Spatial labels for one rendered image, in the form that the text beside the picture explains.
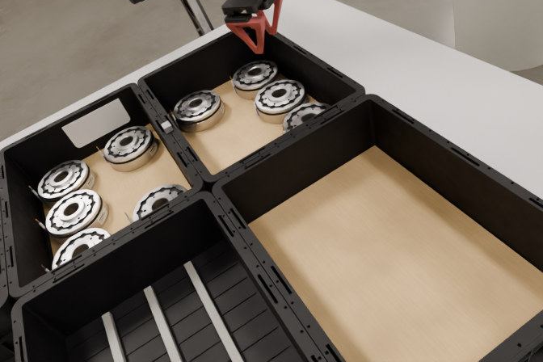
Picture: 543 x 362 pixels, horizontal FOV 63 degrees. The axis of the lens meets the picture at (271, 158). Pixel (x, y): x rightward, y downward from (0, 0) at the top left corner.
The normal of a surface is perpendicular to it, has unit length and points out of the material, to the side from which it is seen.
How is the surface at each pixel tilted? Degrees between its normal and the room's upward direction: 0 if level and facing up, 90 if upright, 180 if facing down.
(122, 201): 0
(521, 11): 93
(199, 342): 0
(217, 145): 0
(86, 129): 90
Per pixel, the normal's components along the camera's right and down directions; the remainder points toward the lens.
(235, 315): -0.25, -0.70
